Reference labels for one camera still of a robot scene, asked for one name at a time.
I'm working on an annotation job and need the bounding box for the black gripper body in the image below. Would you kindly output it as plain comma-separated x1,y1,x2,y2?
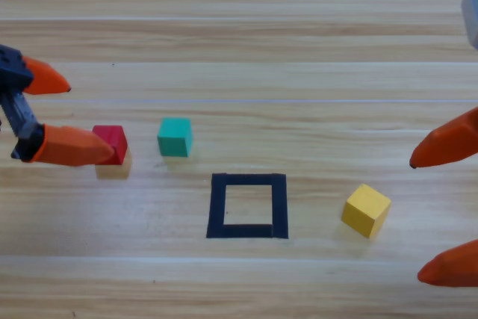
0,44,45,162

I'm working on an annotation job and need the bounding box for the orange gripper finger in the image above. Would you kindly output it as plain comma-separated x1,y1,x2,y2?
417,239,478,288
29,123,116,167
409,106,478,170
21,55,72,96

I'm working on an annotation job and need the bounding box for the red wooden block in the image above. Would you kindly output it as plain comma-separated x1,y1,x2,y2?
92,124,128,166

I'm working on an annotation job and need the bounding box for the green wooden block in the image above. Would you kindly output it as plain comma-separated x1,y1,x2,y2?
156,117,193,158

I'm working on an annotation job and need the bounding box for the yellow wooden block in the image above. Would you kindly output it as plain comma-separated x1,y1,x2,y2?
341,183,392,240

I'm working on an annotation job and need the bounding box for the black tape square outline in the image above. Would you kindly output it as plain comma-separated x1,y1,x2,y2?
205,173,289,240

